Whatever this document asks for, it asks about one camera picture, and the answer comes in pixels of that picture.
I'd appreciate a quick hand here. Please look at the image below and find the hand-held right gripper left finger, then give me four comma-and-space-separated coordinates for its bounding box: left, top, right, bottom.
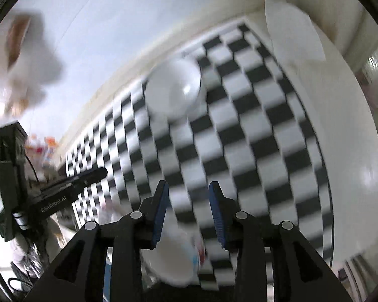
23, 180, 170, 302

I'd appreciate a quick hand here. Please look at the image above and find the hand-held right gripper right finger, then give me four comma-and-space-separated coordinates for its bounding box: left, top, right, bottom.
208, 181, 353, 302

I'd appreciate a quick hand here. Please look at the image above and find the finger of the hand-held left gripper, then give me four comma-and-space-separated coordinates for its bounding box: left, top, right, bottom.
77, 167, 108, 192

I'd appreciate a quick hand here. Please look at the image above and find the white bowl blue red print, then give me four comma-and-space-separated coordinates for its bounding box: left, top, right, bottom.
141, 208, 207, 287

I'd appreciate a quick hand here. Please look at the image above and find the colourful wall sticker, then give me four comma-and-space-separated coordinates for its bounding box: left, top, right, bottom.
28, 134, 60, 167

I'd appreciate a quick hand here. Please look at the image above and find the black white checkered mat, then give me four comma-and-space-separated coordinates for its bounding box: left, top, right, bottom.
63, 20, 336, 290

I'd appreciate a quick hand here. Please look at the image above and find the crumpled white tissue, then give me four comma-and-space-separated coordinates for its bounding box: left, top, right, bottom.
264, 0, 326, 62

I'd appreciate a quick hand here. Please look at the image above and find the black cable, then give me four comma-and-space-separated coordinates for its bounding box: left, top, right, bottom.
8, 275, 35, 293

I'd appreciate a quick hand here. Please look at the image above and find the clear bag with red contents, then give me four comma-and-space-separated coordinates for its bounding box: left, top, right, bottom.
5, 14, 34, 70

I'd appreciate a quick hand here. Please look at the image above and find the clear plastic bag of eggs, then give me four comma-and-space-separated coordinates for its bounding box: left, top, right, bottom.
0, 34, 67, 120

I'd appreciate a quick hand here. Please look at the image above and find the frosted glass sliding door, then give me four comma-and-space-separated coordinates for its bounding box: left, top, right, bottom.
354, 31, 378, 139

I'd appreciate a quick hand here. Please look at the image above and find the white bowl dark rim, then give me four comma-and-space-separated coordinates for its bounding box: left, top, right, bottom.
144, 58, 203, 123

